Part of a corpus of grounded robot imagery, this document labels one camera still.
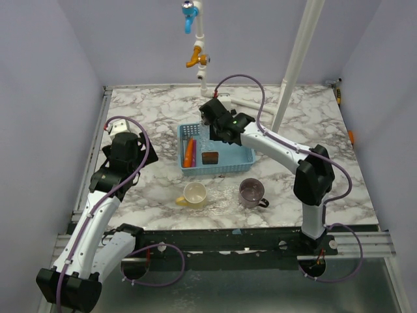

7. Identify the clear tray with brown ends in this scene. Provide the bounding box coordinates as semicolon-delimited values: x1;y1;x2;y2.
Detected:
199;121;219;165

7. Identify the light blue plastic basket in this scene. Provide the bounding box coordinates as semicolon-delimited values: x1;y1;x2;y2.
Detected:
177;123;255;176

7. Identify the purple plastic cup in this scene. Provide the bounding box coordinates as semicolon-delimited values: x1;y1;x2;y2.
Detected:
238;178;269;208

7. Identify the yellow ceramic mug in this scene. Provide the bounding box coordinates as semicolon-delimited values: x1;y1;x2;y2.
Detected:
175;182;207;209

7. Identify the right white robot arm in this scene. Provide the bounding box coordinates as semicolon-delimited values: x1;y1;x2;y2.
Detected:
199;98;335;256

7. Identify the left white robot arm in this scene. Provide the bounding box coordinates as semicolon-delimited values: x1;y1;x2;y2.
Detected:
36;132;158;312

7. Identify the orange toothpaste tube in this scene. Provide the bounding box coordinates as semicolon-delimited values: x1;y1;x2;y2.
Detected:
182;138;194;168

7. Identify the white horizontal pipe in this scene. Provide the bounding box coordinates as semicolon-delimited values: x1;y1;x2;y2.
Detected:
207;92;278;117

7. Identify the orange brass tap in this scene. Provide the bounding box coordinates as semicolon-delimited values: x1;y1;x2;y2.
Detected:
186;46;210;68

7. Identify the white vertical pipe with fittings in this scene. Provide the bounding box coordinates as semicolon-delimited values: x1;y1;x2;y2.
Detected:
194;1;208;96

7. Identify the yellow tool in corner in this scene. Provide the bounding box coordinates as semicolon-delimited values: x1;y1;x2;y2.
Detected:
325;78;342;106

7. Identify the blue tap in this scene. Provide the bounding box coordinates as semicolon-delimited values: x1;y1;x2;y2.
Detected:
181;1;199;34

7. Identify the white diagonal pole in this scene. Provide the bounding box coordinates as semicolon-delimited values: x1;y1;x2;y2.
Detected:
272;0;325;132

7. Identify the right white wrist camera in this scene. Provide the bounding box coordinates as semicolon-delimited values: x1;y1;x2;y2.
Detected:
217;93;232;111

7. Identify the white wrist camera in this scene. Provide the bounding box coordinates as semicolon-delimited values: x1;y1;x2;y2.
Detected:
217;93;232;111
104;119;130;138

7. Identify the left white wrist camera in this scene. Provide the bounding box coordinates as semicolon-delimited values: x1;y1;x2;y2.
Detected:
104;119;130;138

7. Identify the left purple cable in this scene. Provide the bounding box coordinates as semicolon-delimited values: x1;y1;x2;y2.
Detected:
54;116;186;313

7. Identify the purple cable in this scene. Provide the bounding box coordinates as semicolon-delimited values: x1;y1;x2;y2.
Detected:
213;74;365;283
54;116;186;313

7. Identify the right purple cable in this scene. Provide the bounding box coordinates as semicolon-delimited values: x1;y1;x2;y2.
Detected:
213;74;365;283

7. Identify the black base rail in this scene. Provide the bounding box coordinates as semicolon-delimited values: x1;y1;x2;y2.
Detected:
66;224;339;271

